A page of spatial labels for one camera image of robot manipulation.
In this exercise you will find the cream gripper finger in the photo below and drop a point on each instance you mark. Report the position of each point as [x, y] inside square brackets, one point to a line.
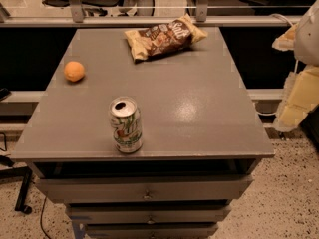
[300, 97]
[286, 41]

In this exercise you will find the green white 7up can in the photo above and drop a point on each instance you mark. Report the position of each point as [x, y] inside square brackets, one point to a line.
[126, 122]

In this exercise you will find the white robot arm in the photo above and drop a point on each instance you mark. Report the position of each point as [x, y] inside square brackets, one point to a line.
[306, 44]

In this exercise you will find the grey drawer cabinet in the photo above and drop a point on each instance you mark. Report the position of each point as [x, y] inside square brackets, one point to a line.
[197, 118]

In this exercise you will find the brown yellow chip bag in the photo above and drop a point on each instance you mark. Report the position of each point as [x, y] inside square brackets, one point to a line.
[164, 38]

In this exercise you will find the middle grey drawer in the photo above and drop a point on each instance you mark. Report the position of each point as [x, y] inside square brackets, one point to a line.
[152, 214]

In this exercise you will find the grey drawer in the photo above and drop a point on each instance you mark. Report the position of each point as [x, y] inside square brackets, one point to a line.
[155, 231]
[139, 189]
[152, 214]

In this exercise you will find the orange fruit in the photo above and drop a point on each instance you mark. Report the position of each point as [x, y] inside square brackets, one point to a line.
[74, 71]

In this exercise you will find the grey metal railing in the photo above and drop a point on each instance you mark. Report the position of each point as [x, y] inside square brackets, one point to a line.
[71, 13]

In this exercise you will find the top grey drawer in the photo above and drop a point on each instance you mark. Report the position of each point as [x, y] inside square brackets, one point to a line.
[139, 189]

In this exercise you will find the bottom grey drawer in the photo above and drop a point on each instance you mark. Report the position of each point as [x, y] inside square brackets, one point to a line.
[155, 231]

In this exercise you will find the black stand leg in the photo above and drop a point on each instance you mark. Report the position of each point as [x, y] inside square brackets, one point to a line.
[14, 172]

